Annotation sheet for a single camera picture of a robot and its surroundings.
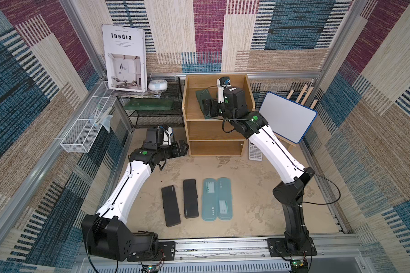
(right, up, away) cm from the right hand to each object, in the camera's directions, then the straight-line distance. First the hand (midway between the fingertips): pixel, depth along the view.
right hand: (210, 98), depth 73 cm
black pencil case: (-20, -50, +13) cm, 55 cm away
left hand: (-14, -21, +8) cm, 26 cm away
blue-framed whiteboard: (+42, -5, +22) cm, 48 cm away
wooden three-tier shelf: (-2, -16, +19) cm, 25 cm away
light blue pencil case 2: (+7, -48, +13) cm, 50 cm away
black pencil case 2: (-10, -47, +14) cm, 50 cm away
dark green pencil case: (-4, +6, +19) cm, 20 cm away
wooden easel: (+47, -19, +27) cm, 58 cm away
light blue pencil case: (0, -47, +15) cm, 49 cm away
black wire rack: (-34, -3, +46) cm, 58 cm away
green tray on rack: (-41, +3, +26) cm, 49 cm away
